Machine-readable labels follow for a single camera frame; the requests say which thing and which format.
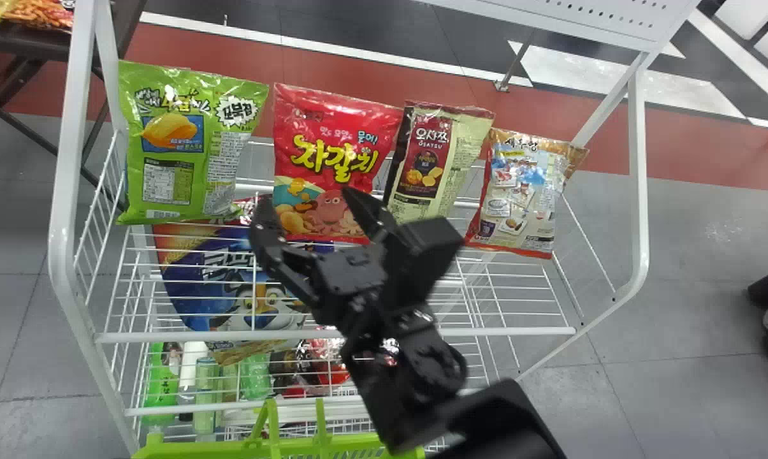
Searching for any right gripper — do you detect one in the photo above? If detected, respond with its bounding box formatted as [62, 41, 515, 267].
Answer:
[248, 186, 417, 333]

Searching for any blue cereal bag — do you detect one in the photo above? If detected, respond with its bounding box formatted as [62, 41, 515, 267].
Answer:
[152, 217, 335, 333]

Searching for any small red snack packet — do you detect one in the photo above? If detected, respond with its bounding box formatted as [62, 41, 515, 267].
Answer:
[293, 338, 352, 391]

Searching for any beige snack packet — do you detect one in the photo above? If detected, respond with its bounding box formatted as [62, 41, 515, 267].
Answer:
[383, 100, 496, 224]

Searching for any green snack packet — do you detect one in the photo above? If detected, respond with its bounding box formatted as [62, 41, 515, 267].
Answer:
[116, 61, 270, 226]

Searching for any green bottle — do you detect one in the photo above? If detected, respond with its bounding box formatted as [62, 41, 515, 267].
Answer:
[143, 343, 180, 428]
[239, 353, 273, 402]
[192, 357, 222, 435]

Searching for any white bottle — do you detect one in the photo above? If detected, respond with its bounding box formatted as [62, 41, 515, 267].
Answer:
[178, 340, 210, 421]

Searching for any brown snack packet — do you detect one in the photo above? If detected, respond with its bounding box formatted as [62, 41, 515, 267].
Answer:
[465, 127, 590, 260]

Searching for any green basket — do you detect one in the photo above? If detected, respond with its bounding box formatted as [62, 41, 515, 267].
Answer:
[131, 398, 426, 459]

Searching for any dark side table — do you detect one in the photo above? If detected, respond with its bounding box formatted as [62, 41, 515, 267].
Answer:
[0, 0, 147, 212]

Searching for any orange snack packet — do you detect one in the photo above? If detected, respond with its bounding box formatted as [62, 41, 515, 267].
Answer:
[1, 0, 76, 30]

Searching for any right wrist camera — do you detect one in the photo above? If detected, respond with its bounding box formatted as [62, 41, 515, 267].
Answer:
[384, 217, 465, 308]

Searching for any white wire rack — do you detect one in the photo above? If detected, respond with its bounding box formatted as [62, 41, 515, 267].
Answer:
[47, 0, 703, 459]

